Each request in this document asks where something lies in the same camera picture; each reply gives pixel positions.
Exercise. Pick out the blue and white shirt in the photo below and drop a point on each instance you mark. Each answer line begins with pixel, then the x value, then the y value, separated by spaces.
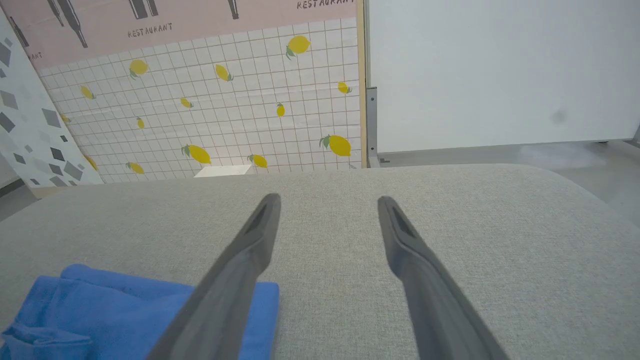
pixel 100 315

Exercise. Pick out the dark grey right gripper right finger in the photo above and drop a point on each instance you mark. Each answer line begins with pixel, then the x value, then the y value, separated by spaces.
pixel 435 300

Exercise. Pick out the grey metal board bracket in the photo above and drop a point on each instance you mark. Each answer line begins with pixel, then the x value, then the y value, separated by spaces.
pixel 372 125

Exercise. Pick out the lemon print backdrop board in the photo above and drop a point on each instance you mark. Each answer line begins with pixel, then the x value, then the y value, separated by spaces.
pixel 225 100

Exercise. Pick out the grey terrazzo print board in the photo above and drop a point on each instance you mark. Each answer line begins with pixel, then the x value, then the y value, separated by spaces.
pixel 30 140

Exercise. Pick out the white box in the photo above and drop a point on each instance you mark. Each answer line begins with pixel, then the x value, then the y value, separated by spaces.
pixel 222 171

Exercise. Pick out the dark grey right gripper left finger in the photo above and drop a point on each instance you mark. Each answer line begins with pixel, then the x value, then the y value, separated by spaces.
pixel 225 295

